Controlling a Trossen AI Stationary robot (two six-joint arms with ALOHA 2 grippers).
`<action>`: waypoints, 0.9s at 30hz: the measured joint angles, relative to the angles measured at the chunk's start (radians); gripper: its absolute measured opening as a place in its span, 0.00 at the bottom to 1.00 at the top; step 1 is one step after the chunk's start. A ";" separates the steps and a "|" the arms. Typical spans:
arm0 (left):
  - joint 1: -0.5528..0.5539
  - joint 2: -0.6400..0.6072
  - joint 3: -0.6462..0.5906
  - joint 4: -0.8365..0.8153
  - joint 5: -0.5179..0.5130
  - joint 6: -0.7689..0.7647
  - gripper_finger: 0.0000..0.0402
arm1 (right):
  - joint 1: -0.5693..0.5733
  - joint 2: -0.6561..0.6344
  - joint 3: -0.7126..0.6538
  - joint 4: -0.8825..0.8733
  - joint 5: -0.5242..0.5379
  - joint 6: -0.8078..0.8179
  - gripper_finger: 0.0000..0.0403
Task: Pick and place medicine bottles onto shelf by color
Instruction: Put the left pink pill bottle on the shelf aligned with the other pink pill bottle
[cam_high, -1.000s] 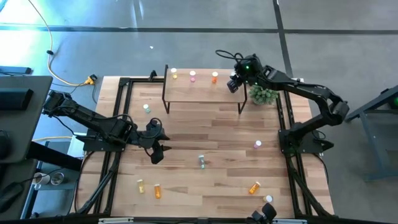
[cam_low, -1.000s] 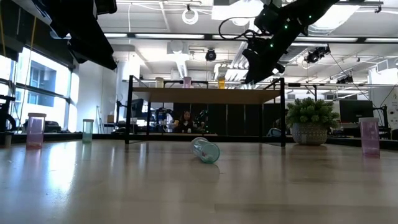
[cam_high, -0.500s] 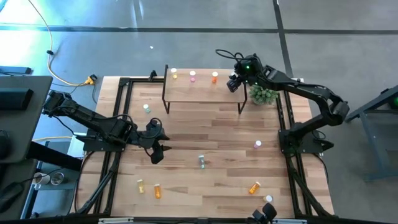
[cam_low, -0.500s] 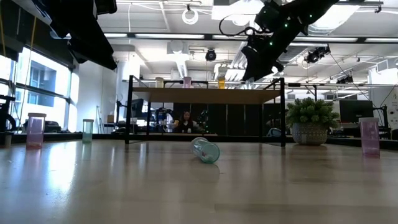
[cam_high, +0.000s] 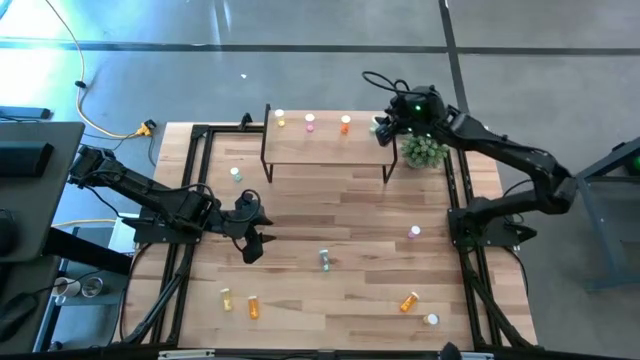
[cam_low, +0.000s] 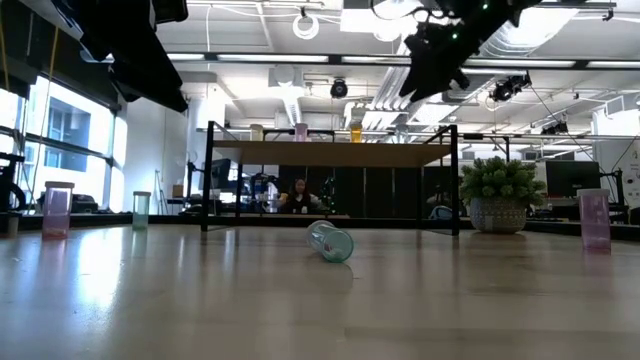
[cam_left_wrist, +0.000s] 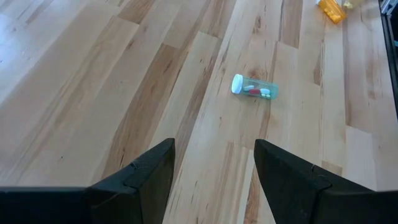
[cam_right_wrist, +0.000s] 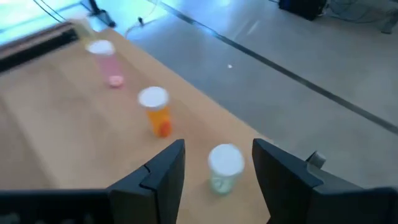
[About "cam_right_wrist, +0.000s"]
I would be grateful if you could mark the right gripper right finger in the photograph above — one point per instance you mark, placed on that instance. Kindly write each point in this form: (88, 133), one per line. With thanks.
(280, 186)

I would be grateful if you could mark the black floor box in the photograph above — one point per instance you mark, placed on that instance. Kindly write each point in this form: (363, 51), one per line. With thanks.
(303, 8)

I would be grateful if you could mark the green medicine bottle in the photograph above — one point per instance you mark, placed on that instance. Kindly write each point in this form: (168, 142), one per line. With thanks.
(225, 168)

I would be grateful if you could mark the wooden shelf black legs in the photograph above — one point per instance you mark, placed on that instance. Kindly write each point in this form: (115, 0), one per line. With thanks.
(62, 124)

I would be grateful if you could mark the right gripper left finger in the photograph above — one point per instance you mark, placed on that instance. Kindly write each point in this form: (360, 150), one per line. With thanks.
(155, 193)

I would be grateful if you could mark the orange medicine bottle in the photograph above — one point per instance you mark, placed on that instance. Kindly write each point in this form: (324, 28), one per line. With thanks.
(158, 118)

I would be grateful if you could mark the black stand foot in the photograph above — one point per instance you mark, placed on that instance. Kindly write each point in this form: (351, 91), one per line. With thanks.
(101, 14)

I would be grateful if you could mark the pink medicine bottle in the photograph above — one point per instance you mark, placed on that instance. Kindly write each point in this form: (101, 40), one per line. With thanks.
(107, 65)

